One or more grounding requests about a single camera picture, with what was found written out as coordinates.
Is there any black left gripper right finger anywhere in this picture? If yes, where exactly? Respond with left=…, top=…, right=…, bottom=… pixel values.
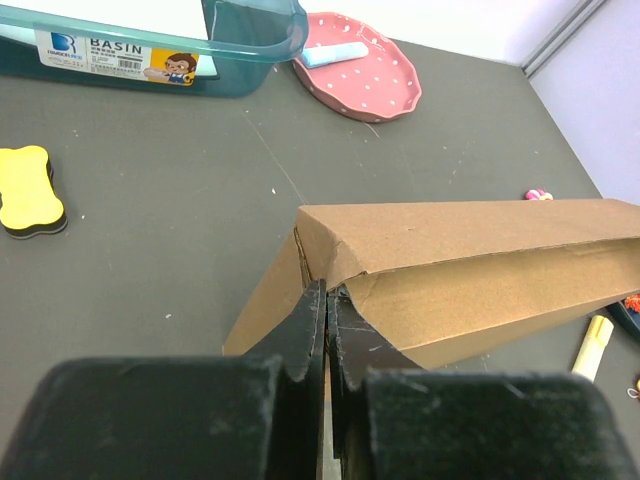
left=327, top=294, right=639, bottom=479

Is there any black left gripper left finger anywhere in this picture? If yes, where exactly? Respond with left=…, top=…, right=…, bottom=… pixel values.
left=1, top=281, right=326, bottom=479

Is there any brown cardboard box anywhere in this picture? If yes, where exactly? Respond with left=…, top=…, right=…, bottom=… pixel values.
left=223, top=199, right=639, bottom=368

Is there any pale yellow highlighter pen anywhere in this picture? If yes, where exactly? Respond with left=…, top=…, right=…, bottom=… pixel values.
left=571, top=315, right=614, bottom=382

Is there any orange sun flower toy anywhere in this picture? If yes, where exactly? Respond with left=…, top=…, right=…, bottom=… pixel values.
left=626, top=380, right=640, bottom=400

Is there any dark blue leaf plate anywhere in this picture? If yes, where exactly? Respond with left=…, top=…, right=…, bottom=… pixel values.
left=606, top=301, right=640, bottom=341

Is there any pink flower toy right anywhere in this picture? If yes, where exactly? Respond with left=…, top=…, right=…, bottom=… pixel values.
left=524, top=189, right=554, bottom=201

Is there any yellow bone-shaped eraser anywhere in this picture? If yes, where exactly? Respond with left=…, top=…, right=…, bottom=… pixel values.
left=1, top=145, right=67, bottom=239

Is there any pink dotted plate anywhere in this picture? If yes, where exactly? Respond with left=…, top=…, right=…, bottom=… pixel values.
left=293, top=12, right=422, bottom=123

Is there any teal plastic basin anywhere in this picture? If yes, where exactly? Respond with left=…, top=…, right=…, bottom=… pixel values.
left=1, top=1, right=309, bottom=98

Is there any light blue chalk stick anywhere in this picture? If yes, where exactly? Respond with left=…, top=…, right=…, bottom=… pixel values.
left=300, top=42, right=369, bottom=69

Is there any white paper sheet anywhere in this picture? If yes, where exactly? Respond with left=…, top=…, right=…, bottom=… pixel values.
left=1, top=0, right=208, bottom=40

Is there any grey aluminium frame post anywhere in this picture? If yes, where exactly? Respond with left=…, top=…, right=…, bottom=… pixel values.
left=520, top=0, right=609, bottom=80

